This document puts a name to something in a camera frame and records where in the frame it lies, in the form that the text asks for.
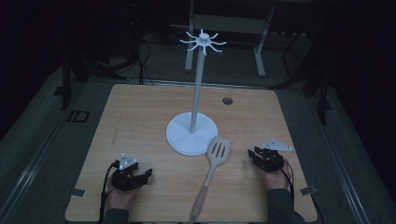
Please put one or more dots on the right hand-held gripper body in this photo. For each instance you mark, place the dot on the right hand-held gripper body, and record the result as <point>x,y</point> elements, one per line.
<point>271,160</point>

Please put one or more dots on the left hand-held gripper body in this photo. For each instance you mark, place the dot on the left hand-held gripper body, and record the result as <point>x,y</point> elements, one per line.
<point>124,180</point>

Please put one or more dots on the person's left hand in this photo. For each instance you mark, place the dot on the person's left hand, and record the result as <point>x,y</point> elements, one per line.
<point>120,199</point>

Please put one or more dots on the person's right hand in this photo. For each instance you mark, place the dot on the person's right hand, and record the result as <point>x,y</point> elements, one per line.
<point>276,179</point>

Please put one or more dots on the beige slotted spatula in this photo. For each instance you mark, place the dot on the beige slotted spatula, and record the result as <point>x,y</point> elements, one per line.
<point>214,158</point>

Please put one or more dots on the white utensil rack with hooks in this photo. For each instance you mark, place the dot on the white utensil rack with hooks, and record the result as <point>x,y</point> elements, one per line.
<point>193,137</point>

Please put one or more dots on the black stand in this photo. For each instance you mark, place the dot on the black stand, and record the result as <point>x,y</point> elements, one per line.
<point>67,77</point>
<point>322,93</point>

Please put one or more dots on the metal table bracket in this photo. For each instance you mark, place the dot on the metal table bracket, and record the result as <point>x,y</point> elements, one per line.
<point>78,193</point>
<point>308,190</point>

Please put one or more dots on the black rectangular floor frame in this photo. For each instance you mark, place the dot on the black rectangular floor frame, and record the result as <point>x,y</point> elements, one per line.
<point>79,116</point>

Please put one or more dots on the white metal stand frame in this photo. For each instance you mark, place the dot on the white metal stand frame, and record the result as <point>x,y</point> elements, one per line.
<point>230,23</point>

